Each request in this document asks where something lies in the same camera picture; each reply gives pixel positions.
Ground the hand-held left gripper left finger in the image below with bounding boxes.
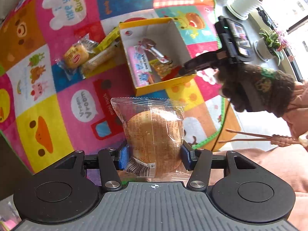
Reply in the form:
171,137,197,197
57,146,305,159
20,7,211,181
53,145,131,192

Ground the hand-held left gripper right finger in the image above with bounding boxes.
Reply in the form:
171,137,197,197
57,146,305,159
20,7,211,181
180,143,258,192

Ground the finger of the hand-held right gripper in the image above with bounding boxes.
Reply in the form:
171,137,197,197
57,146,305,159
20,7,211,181
179,63,218,77
183,50,220,70

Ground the red yellow snack packet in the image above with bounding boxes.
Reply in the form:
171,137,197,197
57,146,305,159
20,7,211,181
150,60,180,80

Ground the yellow cardboard box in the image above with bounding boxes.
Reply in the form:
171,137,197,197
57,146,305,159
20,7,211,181
119,17,197,97

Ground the round bun clear wrapper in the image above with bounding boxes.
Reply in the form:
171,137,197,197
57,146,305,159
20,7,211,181
110,97,188,181

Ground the chocolate lollipop packet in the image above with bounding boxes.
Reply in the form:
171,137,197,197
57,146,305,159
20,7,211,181
138,38,172,64

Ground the pink biscuit dip tray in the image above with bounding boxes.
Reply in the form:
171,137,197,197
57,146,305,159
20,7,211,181
127,46,154,87

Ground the sesame bar yellow wrapper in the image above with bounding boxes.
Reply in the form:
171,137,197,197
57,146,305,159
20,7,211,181
81,28,121,74

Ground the small bread yellow packet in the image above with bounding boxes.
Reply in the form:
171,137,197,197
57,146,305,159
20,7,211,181
56,38,98,80

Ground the person's right forearm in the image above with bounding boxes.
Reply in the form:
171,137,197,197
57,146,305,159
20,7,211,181
281,79,308,140

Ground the person's right hand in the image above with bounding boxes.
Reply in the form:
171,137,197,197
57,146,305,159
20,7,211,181
215,63,297,117

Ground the small white potted plant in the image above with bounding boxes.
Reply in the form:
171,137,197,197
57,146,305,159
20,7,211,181
254,28,290,66

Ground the large white plant pot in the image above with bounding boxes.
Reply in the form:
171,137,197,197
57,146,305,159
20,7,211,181
226,0,273,20

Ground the colourful cartoon play mat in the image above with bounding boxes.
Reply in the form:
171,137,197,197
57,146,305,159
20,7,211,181
0,0,232,187

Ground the person's pink clothing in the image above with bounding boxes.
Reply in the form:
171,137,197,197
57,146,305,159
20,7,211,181
209,146,308,231

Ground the tan drawstring cord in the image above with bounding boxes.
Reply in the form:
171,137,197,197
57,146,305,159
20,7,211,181
218,129,308,148

